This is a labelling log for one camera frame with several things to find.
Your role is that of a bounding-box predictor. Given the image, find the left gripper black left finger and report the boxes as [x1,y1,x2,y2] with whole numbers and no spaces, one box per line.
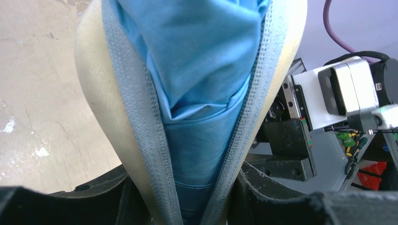
[0,165,152,225]

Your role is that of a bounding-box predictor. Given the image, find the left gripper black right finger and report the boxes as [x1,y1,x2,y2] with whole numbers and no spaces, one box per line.
[228,162,398,225]

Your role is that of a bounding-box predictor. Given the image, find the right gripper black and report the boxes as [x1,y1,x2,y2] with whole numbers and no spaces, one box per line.
[249,58,317,181]

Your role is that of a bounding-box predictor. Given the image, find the white glasses case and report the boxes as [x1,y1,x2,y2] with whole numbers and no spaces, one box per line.
[75,0,307,225]

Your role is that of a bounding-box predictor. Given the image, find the light blue folding umbrella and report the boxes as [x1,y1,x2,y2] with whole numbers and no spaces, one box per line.
[110,0,270,225]

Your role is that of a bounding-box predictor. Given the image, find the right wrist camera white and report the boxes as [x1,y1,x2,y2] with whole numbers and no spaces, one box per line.
[293,56,398,132]

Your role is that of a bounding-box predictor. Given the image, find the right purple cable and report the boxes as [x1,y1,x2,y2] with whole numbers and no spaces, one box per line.
[322,0,378,64]

